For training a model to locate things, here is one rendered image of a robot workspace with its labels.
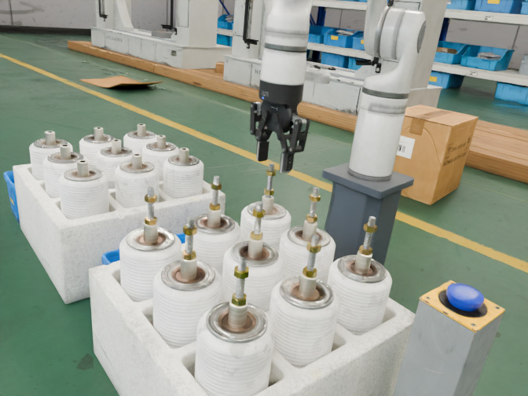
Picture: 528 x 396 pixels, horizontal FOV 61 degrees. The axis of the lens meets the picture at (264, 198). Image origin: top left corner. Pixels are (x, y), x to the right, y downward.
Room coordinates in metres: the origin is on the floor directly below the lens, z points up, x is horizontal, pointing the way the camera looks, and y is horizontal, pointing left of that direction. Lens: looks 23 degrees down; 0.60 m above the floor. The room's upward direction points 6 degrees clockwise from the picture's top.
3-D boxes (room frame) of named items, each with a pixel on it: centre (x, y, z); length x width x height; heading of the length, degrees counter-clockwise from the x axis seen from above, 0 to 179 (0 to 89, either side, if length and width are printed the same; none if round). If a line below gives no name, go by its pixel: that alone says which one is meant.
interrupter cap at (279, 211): (0.77, -0.01, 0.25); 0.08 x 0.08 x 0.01
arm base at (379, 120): (0.91, -0.22, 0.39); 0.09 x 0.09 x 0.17; 48
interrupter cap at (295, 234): (0.68, -0.08, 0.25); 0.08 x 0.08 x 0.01
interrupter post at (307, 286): (0.52, -0.07, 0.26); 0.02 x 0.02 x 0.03
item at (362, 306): (0.60, -0.16, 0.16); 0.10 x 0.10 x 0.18
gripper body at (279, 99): (0.77, -0.01, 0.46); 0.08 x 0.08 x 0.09
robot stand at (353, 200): (0.91, -0.22, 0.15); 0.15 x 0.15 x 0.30; 48
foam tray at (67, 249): (1.02, 0.37, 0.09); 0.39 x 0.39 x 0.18; 41
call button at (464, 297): (0.44, -0.24, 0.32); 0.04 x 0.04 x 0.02
